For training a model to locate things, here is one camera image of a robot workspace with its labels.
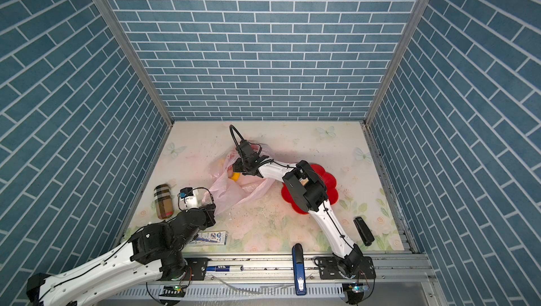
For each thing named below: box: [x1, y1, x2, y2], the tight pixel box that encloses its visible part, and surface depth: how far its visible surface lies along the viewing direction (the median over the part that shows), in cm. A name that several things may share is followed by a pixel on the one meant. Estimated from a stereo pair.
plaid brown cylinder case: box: [153, 184, 174, 220], surface depth 90 cm
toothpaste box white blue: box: [189, 230, 227, 246], surface depth 81 cm
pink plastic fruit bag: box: [202, 147, 275, 216], surface depth 83 cm
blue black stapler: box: [291, 243, 307, 296], surface depth 73 cm
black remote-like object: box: [352, 216, 375, 247], surface depth 82 cm
